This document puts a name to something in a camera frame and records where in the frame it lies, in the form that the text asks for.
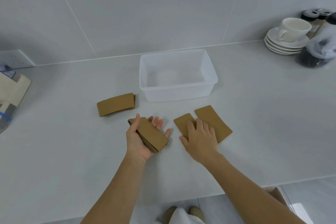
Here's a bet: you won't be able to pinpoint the white ceramic cup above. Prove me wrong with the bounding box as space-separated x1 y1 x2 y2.
276 17 312 43

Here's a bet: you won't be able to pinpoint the white wall socket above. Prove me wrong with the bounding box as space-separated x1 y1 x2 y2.
0 49 36 69

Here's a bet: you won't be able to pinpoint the thin stack of cardboard sleeves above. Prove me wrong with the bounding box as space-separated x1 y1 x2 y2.
97 93 136 117

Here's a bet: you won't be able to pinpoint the person's white garment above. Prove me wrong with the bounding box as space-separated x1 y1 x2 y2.
169 207 206 224

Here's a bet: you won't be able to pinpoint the person's right shoe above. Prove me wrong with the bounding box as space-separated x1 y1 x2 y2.
189 206 207 224

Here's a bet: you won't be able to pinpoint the person's right hand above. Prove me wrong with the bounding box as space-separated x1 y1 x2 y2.
179 118 222 165

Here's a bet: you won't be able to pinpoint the dark round bottle cap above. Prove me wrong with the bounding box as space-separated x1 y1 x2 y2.
325 12 336 26

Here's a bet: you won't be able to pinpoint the black lid spice jar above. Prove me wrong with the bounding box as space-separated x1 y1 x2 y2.
300 9 320 22
310 8 333 38

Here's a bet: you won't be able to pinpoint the clear plastic bag dark contents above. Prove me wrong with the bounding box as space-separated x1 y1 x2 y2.
295 25 336 68

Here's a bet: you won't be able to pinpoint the person's left shoe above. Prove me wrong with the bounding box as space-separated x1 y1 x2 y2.
164 206 178 224

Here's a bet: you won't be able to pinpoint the person's shoe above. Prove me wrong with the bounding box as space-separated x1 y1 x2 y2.
189 206 207 224
164 206 178 224

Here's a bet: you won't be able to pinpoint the white ceramic saucer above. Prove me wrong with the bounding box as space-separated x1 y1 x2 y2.
265 34 309 51
266 27 310 48
265 38 307 54
265 41 305 56

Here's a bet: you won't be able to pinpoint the brown cardboard cup sleeve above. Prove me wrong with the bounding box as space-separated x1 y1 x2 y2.
194 105 233 144
173 113 200 141

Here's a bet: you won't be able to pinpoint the person's right forearm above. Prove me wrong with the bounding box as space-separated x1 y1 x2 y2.
195 152 307 224

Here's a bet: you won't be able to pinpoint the person's left hand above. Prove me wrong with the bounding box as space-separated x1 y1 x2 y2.
126 113 172 163

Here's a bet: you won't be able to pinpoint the person's left forearm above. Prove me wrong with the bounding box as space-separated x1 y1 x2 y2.
80 151 148 224

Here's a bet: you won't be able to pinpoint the clear plastic storage container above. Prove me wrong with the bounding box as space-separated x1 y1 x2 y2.
139 49 218 103

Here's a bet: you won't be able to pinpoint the thick stack of cardboard sleeves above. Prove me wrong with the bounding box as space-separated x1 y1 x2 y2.
128 117 169 153

